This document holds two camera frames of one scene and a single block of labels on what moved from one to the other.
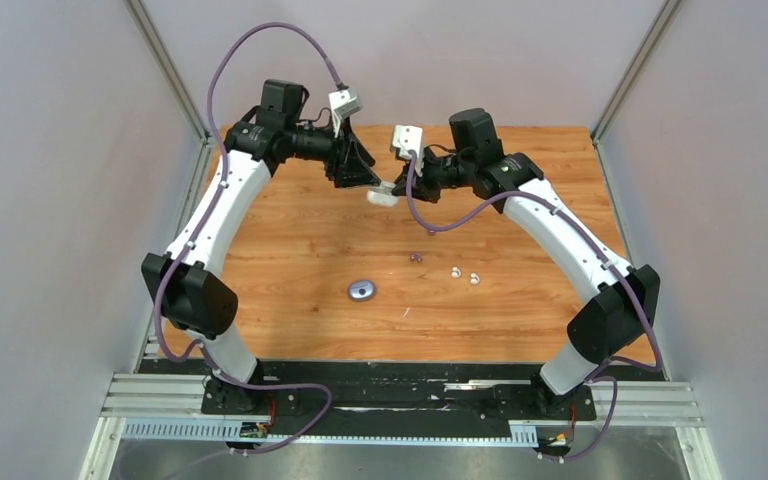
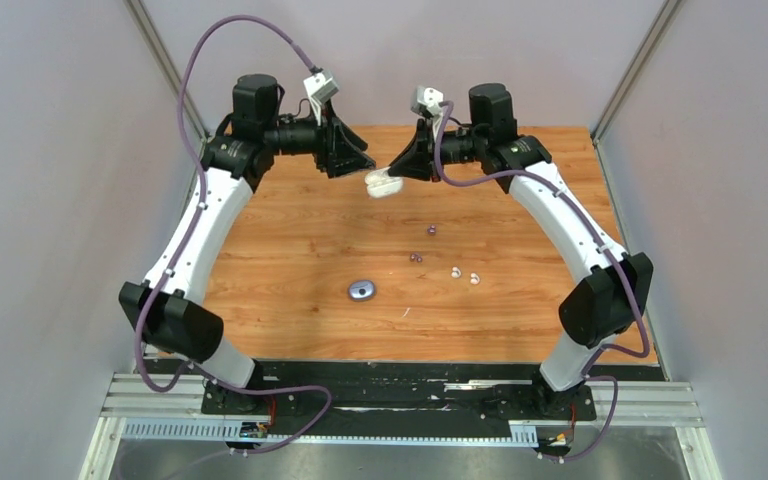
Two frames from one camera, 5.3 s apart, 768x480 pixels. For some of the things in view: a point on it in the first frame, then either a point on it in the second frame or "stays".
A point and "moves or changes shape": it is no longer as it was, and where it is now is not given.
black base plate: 335,398 stays
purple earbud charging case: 361,290 stays
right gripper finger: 399,188 -> 415,161
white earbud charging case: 382,195 moves or changes shape
